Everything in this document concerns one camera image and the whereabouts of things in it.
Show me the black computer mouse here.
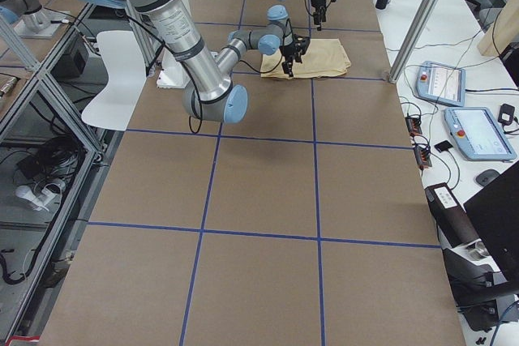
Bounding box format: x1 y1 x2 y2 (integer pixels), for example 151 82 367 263
475 169 500 186

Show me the small black phone device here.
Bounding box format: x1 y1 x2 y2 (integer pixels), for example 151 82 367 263
434 140 453 152

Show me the far blue teach pendant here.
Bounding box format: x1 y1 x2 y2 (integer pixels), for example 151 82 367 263
415 61 465 107

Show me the aluminium frame post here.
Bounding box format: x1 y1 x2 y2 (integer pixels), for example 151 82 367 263
387 0 439 84

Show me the black monitor screen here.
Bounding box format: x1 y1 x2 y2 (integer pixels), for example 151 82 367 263
464 164 518 280

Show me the cream long-sleeve printed shirt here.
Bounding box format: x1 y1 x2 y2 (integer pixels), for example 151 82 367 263
260 39 351 79

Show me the orange circuit board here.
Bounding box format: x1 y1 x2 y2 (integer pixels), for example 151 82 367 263
405 116 422 137
413 144 432 170

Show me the white plastic chair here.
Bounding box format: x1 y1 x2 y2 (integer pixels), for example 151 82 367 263
81 30 147 130

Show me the near blue teach pendant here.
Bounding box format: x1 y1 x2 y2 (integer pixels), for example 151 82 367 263
444 107 517 161

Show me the brown black box device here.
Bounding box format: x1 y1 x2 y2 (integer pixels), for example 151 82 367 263
424 183 479 247

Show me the blue teach pendant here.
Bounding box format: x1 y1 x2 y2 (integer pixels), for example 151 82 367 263
444 107 517 161
415 61 465 107

